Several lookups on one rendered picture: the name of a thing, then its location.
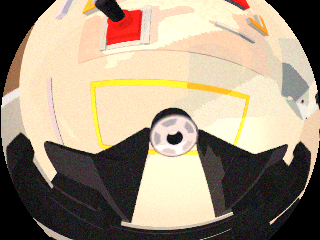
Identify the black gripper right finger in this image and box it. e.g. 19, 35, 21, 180
196, 129, 289, 217

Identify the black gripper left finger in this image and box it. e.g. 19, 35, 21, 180
44, 127, 151, 224

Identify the yellow rectangular outline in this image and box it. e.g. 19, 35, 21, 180
91, 79, 249, 149

